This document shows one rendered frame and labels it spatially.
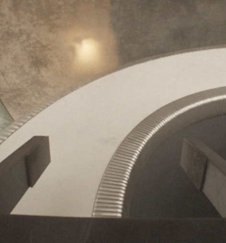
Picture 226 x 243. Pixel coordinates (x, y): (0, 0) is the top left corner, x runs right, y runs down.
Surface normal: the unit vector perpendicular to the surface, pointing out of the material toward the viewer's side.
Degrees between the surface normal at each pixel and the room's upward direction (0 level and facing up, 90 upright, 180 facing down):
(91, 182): 90
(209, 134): 16
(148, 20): 0
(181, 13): 0
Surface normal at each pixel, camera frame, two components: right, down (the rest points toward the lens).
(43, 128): -0.18, -0.78
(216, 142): 0.05, 0.59
